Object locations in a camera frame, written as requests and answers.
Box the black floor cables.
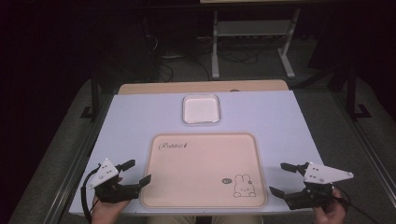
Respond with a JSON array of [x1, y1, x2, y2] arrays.
[[141, 17, 261, 83]]

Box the grey metal rail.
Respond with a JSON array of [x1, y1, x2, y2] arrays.
[[40, 92, 115, 224], [330, 91, 396, 200]]

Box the white board sheet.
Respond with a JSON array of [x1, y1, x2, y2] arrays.
[[68, 90, 326, 217]]

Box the person's right hand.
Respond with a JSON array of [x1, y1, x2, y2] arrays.
[[312, 188, 347, 224]]

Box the wooden table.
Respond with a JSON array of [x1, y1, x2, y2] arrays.
[[118, 79, 290, 95]]

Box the person's left hand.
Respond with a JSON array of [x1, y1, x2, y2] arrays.
[[91, 194, 131, 224]]

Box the pink tray with rabbit print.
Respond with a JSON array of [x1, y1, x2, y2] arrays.
[[139, 132, 269, 210]]

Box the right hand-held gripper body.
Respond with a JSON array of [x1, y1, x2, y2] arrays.
[[284, 161, 355, 211]]

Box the white metal stand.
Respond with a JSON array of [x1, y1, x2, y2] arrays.
[[210, 7, 302, 80]]

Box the black metal stand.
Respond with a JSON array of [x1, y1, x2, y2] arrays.
[[79, 69, 101, 121], [346, 63, 373, 121]]

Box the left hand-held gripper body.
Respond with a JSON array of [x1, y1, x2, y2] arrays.
[[86, 158, 140, 204]]

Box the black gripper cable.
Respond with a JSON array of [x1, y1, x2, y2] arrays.
[[80, 163, 102, 224], [332, 183, 382, 224]]

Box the white square dish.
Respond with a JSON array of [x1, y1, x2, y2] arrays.
[[181, 93, 221, 125]]

